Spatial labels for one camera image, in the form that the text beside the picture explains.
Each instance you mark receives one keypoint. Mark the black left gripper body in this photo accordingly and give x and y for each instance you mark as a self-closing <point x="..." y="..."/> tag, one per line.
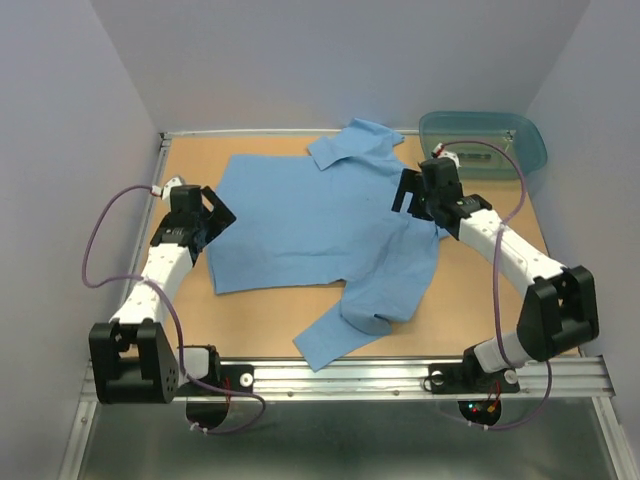
<point x="216" y="222"/>

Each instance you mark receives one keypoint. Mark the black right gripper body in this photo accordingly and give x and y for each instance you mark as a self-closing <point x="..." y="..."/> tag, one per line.
<point x="430" y="202"/>

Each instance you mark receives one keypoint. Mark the light blue shirt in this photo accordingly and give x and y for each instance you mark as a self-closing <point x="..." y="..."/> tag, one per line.
<point x="326" y="217"/>

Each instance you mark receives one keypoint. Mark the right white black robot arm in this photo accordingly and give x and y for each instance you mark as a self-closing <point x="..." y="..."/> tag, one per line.
<point x="559" y="311"/>

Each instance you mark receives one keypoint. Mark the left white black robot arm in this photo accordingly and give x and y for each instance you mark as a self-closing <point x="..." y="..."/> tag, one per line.
<point x="132" y="359"/>

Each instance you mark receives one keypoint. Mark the teal plastic bin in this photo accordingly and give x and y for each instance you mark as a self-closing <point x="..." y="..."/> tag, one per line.
<point x="471" y="132"/>

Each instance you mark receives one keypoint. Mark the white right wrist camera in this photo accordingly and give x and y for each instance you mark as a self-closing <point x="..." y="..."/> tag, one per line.
<point x="440" y="151"/>

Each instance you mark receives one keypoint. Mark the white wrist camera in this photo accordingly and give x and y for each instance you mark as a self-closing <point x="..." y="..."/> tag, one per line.
<point x="163" y="192"/>
<point x="440" y="151"/>

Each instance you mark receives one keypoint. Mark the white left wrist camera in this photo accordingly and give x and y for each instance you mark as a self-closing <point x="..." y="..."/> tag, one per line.
<point x="163" y="192"/>

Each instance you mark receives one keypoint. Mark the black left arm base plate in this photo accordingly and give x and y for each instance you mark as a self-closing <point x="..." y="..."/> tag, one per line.
<point x="231" y="377"/>

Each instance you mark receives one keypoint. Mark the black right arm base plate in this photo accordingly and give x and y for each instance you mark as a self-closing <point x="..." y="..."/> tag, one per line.
<point x="454" y="378"/>

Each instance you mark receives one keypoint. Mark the aluminium left side rail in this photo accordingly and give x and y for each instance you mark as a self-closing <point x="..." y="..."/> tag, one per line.
<point x="125" y="253"/>

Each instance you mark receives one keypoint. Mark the aluminium rail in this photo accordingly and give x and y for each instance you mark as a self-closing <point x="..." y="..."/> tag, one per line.
<point x="401" y="378"/>
<point x="125" y="253"/>

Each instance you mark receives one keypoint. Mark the aluminium front rail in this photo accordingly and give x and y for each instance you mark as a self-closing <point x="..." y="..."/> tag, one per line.
<point x="401" y="378"/>

